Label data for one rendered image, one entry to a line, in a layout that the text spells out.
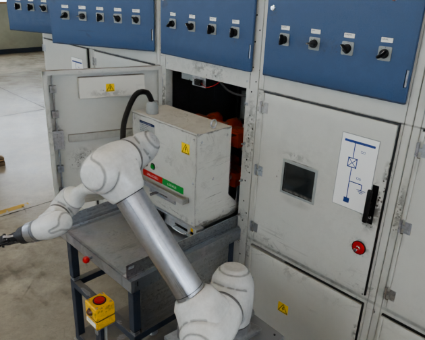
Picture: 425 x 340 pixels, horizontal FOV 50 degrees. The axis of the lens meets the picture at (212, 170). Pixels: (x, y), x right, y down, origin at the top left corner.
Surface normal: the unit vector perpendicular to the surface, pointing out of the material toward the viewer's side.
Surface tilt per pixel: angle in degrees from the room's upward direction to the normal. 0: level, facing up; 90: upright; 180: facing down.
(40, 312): 0
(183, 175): 90
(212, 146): 90
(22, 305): 0
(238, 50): 90
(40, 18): 90
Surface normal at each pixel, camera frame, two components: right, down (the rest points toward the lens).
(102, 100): 0.45, 0.36
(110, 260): 0.04, -0.92
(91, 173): -0.43, 0.21
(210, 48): -0.71, 0.25
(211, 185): 0.70, 0.30
